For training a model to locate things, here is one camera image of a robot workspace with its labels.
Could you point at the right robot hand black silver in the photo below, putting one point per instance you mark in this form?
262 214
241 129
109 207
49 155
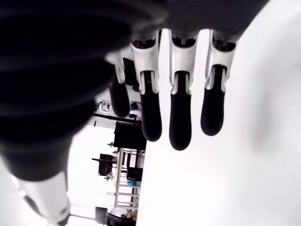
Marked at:
58 70

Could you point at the black box monitor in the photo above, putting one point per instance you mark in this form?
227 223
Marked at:
128 134

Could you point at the white metal shelf frame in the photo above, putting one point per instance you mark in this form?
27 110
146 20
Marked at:
122 188

